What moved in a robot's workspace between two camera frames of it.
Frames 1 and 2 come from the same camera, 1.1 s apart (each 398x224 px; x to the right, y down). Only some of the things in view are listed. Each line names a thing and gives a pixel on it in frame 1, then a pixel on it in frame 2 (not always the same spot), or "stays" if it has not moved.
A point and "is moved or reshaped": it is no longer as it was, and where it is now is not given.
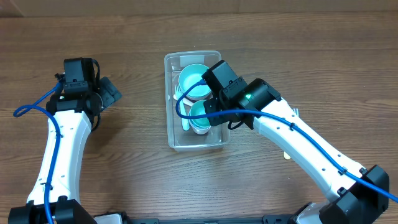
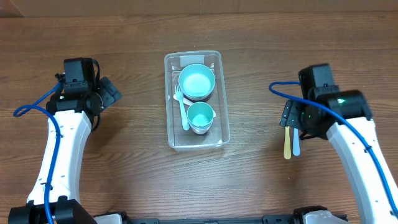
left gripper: [107, 91] stays
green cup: [198, 108] stays
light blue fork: [185, 121] stays
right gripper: [212, 105] → [290, 115]
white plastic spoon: [185, 100] stays
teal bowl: [198, 94] is moved or reshaped
